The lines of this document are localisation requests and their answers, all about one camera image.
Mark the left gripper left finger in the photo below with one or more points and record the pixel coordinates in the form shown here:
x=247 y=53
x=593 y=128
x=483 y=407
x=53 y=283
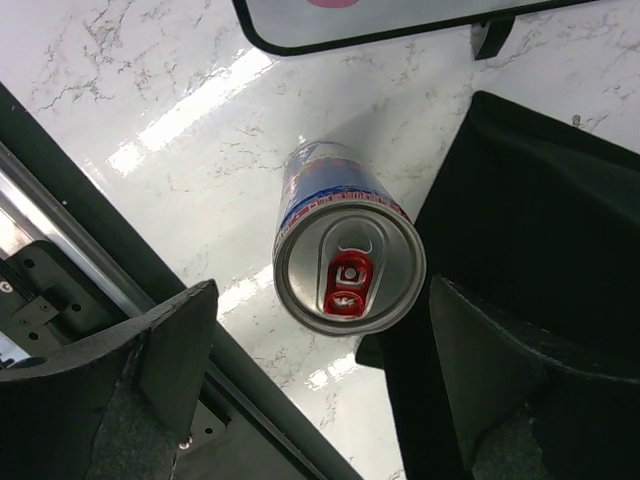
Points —
x=114 y=405

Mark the water bottle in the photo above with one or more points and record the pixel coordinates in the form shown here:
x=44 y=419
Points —
x=347 y=260

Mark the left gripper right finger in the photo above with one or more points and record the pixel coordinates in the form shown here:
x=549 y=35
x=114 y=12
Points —
x=528 y=404

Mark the white whiteboard red writing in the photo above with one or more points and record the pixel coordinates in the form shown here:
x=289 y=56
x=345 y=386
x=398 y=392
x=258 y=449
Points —
x=298 y=27

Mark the black canvas bag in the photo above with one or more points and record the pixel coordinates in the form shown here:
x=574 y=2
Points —
x=539 y=219

